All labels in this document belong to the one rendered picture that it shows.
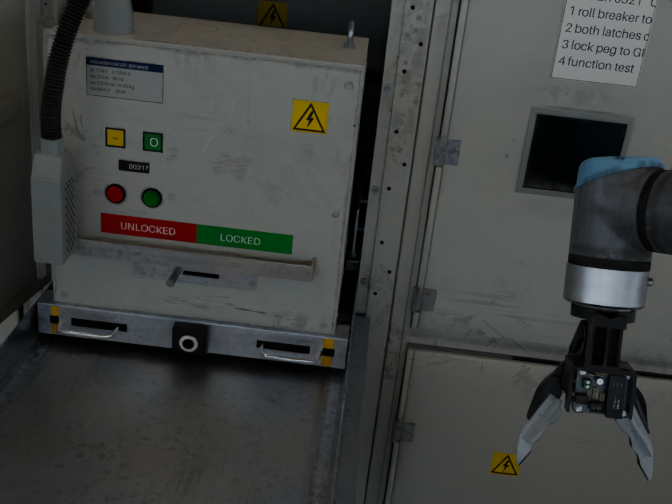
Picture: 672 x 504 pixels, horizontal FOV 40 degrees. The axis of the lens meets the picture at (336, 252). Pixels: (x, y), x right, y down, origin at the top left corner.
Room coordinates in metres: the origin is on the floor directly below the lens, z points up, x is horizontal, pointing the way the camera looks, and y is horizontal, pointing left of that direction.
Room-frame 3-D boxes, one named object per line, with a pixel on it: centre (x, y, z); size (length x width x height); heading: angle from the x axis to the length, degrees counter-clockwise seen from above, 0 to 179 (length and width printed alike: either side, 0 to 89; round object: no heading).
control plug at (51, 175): (1.30, 0.44, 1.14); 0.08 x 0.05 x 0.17; 179
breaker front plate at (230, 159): (1.37, 0.23, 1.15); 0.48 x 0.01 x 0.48; 89
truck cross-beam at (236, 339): (1.38, 0.23, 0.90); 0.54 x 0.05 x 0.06; 89
